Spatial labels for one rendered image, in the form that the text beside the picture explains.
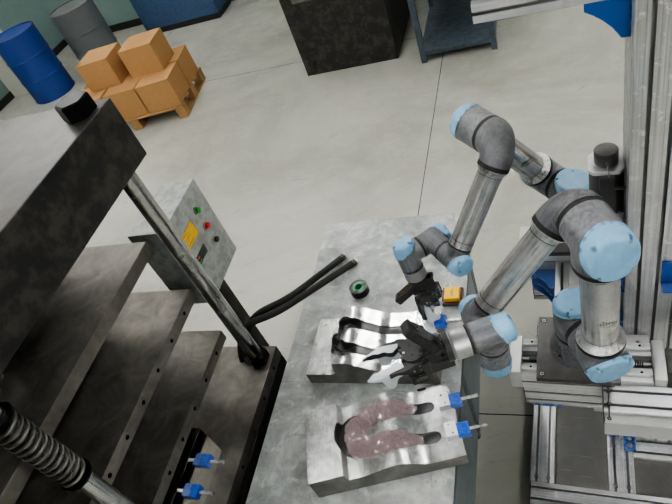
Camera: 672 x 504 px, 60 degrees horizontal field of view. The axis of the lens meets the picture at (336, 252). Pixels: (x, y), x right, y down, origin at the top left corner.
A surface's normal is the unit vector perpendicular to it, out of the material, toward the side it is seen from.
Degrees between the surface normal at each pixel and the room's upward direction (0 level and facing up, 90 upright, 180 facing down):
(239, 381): 0
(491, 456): 0
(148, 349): 0
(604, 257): 82
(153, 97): 90
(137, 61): 90
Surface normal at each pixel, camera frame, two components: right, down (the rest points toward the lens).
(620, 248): 0.14, 0.58
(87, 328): -0.31, -0.68
